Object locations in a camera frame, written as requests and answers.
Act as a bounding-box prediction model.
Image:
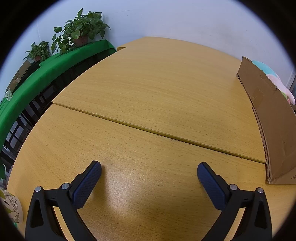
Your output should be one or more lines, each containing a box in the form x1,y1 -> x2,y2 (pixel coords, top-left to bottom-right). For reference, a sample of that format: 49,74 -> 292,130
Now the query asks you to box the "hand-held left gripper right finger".
197,162 -> 272,241

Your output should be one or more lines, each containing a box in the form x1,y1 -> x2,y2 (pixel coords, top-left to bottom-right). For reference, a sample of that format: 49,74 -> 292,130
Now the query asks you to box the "leaf patterned cup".
0,185 -> 25,224

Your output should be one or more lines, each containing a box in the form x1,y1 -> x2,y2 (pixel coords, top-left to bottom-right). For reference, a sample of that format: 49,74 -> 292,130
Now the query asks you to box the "brown cardboard box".
236,56 -> 296,185

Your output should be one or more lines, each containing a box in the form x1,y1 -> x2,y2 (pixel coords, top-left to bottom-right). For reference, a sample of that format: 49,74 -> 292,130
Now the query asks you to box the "large potted green plant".
51,8 -> 111,55

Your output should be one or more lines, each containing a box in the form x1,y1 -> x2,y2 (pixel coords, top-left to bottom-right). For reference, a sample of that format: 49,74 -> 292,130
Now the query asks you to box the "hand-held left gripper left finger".
25,160 -> 102,241

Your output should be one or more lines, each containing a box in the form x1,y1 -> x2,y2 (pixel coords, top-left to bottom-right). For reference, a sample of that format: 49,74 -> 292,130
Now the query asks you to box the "flat cardboard sheet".
5,60 -> 31,94

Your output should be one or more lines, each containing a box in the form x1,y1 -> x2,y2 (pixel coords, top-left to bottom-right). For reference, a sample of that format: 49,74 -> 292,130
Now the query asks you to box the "blue and pink plush toy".
252,60 -> 296,106

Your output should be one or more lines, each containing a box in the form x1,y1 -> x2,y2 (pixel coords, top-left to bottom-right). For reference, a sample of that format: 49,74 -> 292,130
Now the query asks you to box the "small potted green plant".
24,41 -> 52,62

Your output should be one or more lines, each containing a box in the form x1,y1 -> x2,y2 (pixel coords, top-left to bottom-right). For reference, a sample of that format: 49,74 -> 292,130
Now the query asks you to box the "wooden desktop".
6,37 -> 292,241

